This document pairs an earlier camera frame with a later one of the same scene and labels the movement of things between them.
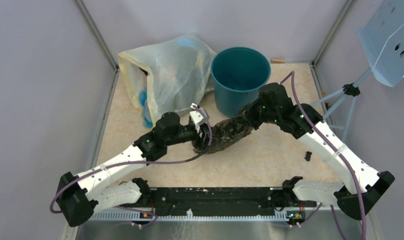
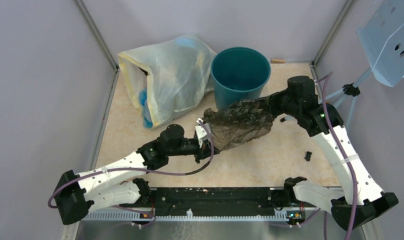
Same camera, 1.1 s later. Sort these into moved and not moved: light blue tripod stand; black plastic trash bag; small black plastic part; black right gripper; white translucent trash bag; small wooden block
Moved: black right gripper; black plastic trash bag
Not moved: white translucent trash bag; small wooden block; small black plastic part; light blue tripod stand
